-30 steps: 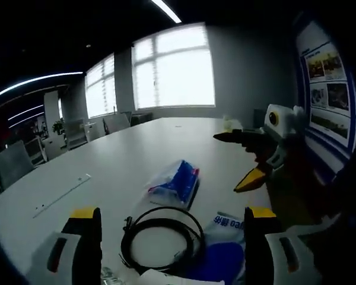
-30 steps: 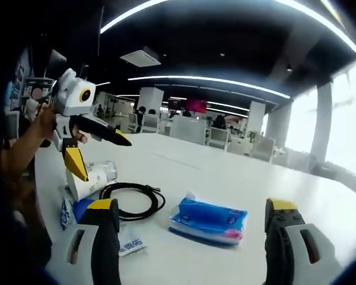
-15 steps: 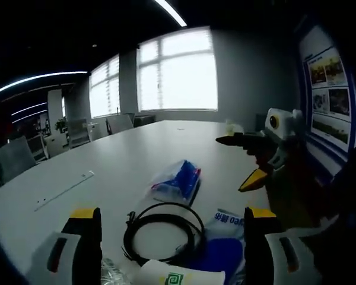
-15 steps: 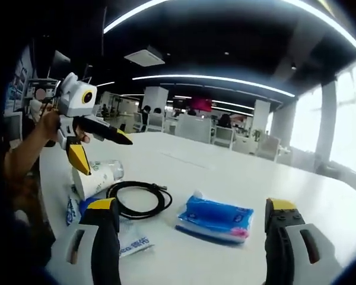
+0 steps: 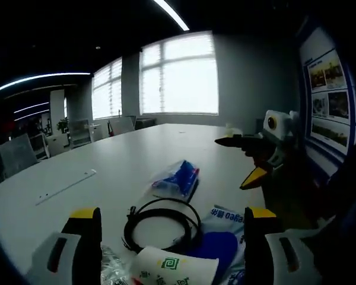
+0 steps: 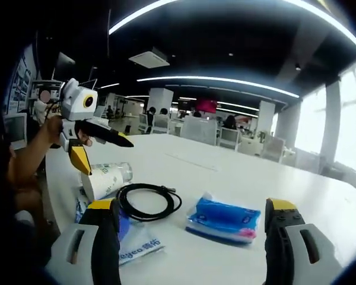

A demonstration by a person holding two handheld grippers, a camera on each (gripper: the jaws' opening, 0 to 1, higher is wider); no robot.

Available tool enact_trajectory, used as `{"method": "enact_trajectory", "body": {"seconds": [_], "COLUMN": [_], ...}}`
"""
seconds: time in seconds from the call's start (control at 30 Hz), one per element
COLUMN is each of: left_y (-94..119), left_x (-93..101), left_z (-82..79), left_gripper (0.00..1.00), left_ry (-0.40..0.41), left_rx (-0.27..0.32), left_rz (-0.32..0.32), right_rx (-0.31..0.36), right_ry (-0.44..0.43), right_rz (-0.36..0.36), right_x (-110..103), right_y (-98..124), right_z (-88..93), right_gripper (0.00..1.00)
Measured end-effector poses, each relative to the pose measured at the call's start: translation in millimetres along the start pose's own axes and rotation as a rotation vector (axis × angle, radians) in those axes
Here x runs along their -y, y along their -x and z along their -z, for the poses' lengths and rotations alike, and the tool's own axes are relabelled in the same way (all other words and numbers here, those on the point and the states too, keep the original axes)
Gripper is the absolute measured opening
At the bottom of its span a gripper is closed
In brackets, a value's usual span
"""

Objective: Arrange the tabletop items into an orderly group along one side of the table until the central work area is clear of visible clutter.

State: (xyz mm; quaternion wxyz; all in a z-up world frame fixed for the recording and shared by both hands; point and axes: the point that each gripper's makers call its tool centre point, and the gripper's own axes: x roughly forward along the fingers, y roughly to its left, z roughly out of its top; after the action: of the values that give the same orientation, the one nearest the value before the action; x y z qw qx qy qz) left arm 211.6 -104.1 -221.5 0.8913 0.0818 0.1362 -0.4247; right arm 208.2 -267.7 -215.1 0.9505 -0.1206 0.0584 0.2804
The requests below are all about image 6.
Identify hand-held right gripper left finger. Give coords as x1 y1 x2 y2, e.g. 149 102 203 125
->
44 197 121 285

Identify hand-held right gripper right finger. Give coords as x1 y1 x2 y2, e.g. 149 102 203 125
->
264 198 344 285

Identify white paper cup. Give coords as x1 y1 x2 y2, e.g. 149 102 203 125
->
81 161 134 201

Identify black cable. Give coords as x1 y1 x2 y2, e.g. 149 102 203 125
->
116 183 183 222

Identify blue tissue pack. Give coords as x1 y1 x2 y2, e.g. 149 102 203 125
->
185 191 262 245

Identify group of white office chairs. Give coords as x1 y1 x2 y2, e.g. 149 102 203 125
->
138 114 288 163

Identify person's left hand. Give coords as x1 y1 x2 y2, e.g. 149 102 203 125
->
44 115 93 148

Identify black monitor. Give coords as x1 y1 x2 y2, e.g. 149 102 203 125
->
52 52 77 81

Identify white office chair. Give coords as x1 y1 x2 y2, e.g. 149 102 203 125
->
4 114 28 149

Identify person's own body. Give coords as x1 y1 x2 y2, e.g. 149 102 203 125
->
0 142 63 285

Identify ceiling air conditioner unit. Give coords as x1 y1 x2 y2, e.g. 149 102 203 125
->
128 47 170 69

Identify white table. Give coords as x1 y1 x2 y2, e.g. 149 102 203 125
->
44 133 356 285

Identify red hanging screen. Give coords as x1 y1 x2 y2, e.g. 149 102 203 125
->
195 99 218 113

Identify ceiling light strip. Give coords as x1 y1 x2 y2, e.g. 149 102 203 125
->
284 0 356 50
108 0 179 35
136 75 300 99

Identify bright window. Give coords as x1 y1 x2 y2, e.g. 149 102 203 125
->
335 56 356 179
295 85 327 155

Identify blue white wall posters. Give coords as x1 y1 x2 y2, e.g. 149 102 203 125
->
8 56 33 113

